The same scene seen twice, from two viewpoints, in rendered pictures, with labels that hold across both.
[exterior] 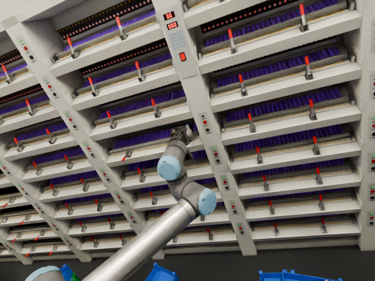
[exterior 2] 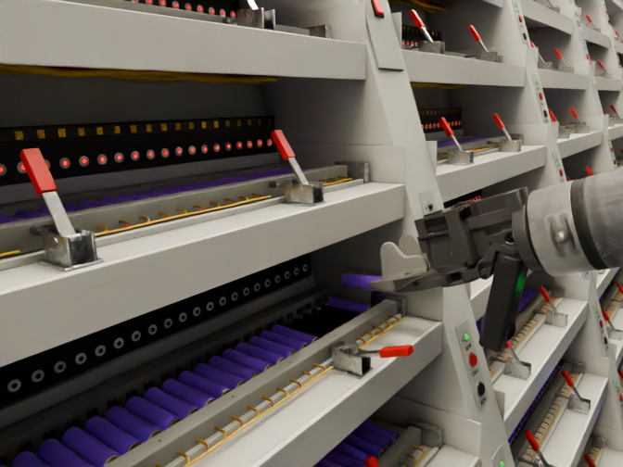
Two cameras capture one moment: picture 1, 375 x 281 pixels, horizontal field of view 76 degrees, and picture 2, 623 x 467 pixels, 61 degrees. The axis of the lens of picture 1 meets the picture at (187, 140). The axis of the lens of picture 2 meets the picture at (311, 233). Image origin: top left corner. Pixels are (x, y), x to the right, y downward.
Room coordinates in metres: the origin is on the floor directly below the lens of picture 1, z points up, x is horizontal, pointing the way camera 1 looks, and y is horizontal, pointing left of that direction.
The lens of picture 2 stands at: (0.97, 0.64, 1.12)
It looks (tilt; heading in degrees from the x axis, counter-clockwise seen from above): 2 degrees down; 289
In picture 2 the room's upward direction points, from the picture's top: 16 degrees counter-clockwise
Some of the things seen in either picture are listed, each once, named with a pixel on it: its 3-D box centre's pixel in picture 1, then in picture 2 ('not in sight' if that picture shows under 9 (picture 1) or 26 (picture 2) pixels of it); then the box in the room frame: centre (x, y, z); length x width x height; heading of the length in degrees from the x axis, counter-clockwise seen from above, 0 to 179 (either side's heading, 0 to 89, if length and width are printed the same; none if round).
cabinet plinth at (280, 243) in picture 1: (202, 241); not in sight; (1.29, 0.17, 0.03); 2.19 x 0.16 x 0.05; 69
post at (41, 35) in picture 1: (110, 161); not in sight; (1.39, 0.51, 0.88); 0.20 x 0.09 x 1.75; 159
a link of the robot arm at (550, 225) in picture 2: (175, 150); (560, 230); (0.91, 0.07, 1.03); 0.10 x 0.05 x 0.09; 69
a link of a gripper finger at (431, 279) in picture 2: not in sight; (430, 276); (1.05, 0.04, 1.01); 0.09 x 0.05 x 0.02; 164
